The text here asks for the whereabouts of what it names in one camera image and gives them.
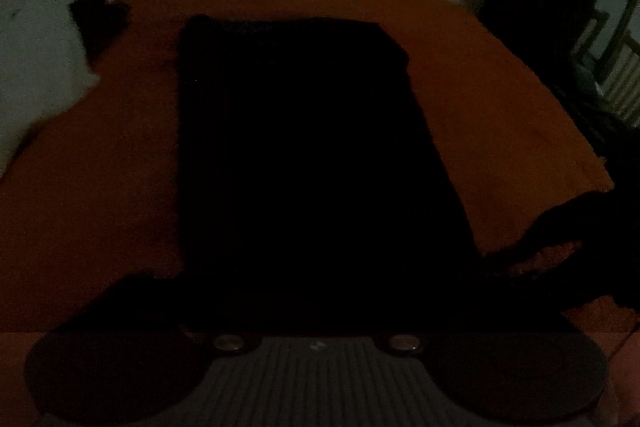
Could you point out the wooden chair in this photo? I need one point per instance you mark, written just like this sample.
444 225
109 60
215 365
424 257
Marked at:
617 57

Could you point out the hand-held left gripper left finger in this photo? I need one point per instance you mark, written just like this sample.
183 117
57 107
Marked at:
150 302

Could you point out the black printed garment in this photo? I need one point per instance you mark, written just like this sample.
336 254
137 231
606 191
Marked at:
300 157

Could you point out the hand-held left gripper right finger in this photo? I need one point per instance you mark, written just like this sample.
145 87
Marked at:
480 307

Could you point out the white cloth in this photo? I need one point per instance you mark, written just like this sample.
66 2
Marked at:
35 57

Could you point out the orange bed sheet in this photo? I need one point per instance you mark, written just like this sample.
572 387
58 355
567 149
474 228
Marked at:
500 107

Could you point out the small dark cloth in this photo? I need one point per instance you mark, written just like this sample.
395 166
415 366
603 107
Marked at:
100 27

